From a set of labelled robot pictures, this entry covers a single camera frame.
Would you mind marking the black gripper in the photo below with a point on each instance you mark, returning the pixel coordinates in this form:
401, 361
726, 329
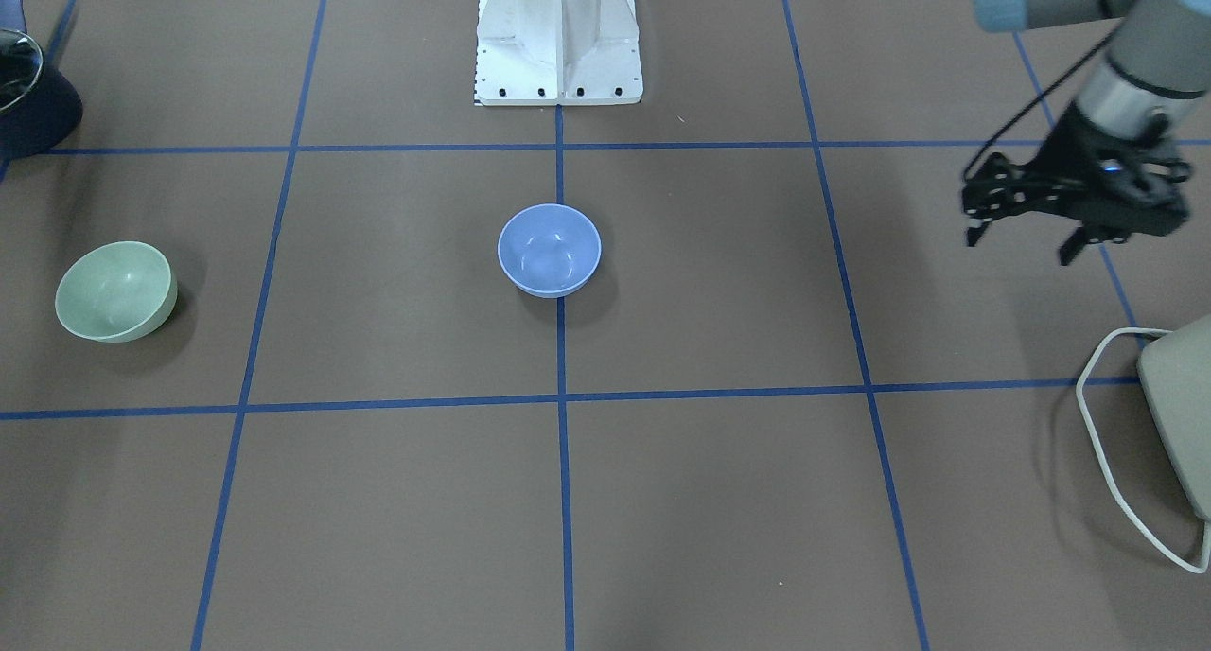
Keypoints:
1070, 157

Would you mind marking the blue bowl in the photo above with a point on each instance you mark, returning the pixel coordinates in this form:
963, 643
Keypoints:
549, 250

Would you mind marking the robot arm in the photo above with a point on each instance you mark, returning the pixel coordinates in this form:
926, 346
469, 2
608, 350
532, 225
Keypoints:
1156, 56

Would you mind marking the green bowl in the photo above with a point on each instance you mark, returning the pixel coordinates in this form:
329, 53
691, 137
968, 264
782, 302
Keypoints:
118, 293

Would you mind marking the cream toaster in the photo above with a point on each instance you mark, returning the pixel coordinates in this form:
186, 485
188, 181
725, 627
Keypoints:
1175, 374

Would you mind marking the dark blue saucepan with lid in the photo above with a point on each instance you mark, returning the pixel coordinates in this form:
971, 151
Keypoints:
39, 106

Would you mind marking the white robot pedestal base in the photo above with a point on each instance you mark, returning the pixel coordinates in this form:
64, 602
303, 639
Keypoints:
540, 53

